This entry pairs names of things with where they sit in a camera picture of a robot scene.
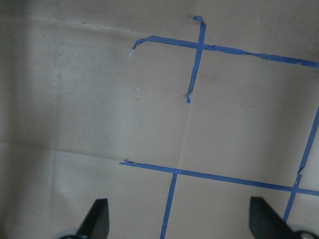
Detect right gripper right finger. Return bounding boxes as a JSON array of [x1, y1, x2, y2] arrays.
[[249, 197, 297, 239]]

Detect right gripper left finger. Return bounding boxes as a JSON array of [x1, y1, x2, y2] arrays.
[[75, 199, 110, 239]]

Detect brown paper table cover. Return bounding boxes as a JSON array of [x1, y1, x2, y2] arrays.
[[0, 0, 319, 239]]

